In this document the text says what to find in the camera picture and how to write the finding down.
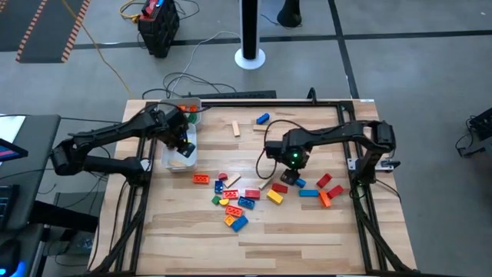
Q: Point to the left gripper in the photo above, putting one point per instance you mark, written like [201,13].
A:
[175,123]

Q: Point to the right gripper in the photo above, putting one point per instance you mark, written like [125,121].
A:
[295,155]

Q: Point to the blue cylinder block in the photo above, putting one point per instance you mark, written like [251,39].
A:
[300,182]

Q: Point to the red rectangular block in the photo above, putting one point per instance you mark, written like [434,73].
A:
[280,188]
[252,194]
[335,191]
[324,180]

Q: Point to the white plastic bin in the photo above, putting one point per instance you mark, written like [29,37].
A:
[173,104]
[169,157]

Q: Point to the wooden block green label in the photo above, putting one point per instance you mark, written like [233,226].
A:
[266,182]

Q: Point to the yellow rectangular block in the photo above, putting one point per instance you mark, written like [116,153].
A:
[274,196]

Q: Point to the light blue rectangular block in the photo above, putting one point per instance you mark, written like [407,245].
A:
[308,193]

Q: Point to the green toy brick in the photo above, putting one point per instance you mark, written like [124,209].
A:
[192,117]

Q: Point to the small orange toy brick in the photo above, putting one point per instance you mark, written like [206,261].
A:
[182,108]

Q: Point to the long blue toy brick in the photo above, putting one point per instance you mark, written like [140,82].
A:
[239,223]
[246,202]

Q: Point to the red half-cylinder block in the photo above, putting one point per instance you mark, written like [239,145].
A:
[223,176]

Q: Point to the short blue toy brick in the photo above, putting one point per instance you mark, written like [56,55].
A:
[218,187]

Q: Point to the plain wooden block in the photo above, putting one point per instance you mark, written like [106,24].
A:
[232,179]
[260,127]

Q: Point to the wooden block blue label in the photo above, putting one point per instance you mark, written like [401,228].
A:
[235,128]

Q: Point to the orange six-stud toy brick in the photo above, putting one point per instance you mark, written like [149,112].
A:
[230,194]

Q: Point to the long orange toy brick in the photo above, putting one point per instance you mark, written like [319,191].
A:
[234,211]

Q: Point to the yellow half-cylinder block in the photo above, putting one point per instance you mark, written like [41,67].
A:
[224,201]

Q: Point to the yellow toy brick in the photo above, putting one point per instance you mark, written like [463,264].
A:
[229,220]

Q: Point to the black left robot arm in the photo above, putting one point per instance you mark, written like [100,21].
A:
[107,132]

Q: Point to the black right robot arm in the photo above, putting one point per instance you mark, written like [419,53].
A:
[338,132]

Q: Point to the silver mounting plate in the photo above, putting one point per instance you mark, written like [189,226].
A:
[351,163]

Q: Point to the black power strip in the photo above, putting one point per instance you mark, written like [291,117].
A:
[238,94]

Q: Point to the black tool crate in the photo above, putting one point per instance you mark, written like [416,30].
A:
[159,27]

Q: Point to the black pole white base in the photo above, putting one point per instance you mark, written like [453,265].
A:
[250,27]

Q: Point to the black desk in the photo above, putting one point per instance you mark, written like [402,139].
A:
[34,154]

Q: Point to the black stand foot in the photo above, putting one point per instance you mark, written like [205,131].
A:
[289,13]

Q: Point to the tablet screen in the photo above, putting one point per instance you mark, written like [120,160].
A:
[9,152]

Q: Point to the white paper sheet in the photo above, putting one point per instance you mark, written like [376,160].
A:
[9,127]

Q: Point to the black mat striped edge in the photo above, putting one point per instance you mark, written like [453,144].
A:
[42,27]

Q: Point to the black keyboard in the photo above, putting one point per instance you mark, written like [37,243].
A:
[7,207]

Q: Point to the black equipment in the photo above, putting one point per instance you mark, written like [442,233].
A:
[478,132]

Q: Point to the black mouse blue light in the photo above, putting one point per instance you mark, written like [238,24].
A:
[9,257]

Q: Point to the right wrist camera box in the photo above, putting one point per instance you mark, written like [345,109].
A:
[274,149]

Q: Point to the black table frame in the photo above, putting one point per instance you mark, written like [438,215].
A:
[269,103]

